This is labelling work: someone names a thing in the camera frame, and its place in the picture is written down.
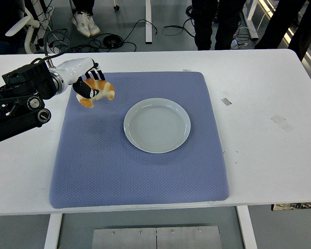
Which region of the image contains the long black floor cable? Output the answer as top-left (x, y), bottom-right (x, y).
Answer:
top-left (123, 19), bottom-right (159, 52)

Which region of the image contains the patterned label under table edge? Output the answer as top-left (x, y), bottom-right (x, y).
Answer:
top-left (271, 201), bottom-right (311, 211)

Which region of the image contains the golden white croissant bread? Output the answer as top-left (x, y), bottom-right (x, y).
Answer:
top-left (76, 78), bottom-right (116, 108)

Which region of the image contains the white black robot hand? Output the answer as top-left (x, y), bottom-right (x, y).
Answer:
top-left (55, 57), bottom-right (106, 99)

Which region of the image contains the white table leg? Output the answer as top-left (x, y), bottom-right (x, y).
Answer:
top-left (235, 205), bottom-right (258, 249)
top-left (44, 213), bottom-right (63, 249)

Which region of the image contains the coiled black cable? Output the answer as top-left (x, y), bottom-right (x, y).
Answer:
top-left (103, 33), bottom-right (124, 49)

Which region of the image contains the grey round plate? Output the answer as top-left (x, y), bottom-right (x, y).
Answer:
top-left (123, 98), bottom-right (192, 154)

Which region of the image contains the person's foot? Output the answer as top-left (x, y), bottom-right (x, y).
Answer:
top-left (87, 15), bottom-right (101, 36)
top-left (70, 11), bottom-right (91, 37)

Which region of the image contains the large clear tape patch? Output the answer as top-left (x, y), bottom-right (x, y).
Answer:
top-left (270, 114), bottom-right (294, 133)

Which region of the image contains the blue quilted mat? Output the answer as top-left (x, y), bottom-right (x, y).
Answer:
top-left (48, 71), bottom-right (230, 210)

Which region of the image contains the white office chair frame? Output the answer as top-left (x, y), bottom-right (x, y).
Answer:
top-left (5, 7), bottom-right (41, 54)

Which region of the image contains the white background desk leg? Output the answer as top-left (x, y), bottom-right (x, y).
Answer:
top-left (144, 0), bottom-right (153, 44)
top-left (245, 0), bottom-right (260, 40)

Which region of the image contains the grey metal plate with screws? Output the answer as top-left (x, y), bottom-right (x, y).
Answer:
top-left (91, 225), bottom-right (222, 249)

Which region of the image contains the person's leg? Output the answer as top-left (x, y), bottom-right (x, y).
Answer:
top-left (69, 0), bottom-right (95, 13)

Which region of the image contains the looped black floor cable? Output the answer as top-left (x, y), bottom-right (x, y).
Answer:
top-left (163, 5), bottom-right (197, 38)

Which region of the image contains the person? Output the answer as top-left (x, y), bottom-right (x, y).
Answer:
top-left (253, 0), bottom-right (311, 62)
top-left (191, 0), bottom-right (247, 51)

